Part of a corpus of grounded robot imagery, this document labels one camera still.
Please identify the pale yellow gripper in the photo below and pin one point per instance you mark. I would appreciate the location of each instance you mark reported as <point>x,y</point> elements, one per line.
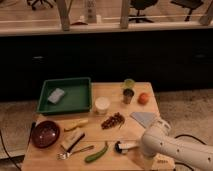
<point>148,162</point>

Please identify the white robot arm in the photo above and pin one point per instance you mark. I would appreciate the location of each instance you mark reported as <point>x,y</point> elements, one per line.
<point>155,140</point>

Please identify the orange fruit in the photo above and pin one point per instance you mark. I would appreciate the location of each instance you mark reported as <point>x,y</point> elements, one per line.
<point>143,98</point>

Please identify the white handled dish brush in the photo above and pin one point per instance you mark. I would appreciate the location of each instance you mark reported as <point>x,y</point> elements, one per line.
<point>124,147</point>

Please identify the green cucumber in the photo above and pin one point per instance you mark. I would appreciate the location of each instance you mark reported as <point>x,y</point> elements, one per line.
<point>97,155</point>

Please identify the bunch of dark grapes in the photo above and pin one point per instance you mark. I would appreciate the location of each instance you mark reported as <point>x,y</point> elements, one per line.
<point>116,120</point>

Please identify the yellow banana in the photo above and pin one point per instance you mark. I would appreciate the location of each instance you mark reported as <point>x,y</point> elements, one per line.
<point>75,124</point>

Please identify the white black scrub brush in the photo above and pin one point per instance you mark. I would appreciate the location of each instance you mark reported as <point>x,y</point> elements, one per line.
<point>72,139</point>

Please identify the black office chair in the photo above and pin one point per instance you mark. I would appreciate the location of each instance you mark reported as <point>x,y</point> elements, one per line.
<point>141,5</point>

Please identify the grey sponge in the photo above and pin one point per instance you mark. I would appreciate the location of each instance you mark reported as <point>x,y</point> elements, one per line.
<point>56,95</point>

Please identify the green plastic cup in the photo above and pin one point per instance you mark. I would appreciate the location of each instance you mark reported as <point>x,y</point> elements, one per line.
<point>128,83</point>

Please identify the green plastic tray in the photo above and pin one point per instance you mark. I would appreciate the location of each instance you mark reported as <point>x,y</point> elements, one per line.
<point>76,98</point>

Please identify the dark red bowl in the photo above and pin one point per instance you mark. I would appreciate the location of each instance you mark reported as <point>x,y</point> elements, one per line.
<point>45,134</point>

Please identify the grey folded cloth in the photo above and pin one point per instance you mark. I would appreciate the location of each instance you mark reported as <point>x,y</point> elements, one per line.
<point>143,118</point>

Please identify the white paper cup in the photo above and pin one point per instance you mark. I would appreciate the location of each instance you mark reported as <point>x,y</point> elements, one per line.
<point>102,105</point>

